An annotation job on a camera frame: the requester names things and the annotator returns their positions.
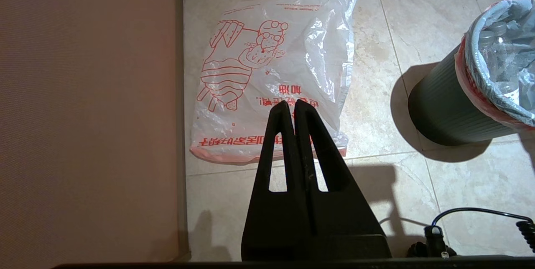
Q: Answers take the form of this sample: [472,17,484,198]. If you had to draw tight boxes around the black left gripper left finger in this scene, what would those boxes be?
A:
[241,100,311,241]

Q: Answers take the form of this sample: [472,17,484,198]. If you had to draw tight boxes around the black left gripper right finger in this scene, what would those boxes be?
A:
[294,99,386,238]

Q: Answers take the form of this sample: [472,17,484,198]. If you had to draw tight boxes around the black trash bin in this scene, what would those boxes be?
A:
[407,42,535,148]

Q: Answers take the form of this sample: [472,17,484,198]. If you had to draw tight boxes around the white plastic bag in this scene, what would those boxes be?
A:
[454,0,535,130]

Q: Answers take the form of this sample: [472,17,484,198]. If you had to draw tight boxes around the flat red printed plastic bag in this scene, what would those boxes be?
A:
[190,0,361,166]

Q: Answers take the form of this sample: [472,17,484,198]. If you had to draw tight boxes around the thin black cable with plug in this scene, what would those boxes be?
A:
[423,207,535,258]

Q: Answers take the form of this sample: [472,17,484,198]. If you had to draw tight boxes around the black coiled cable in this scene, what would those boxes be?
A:
[515,218,535,254]

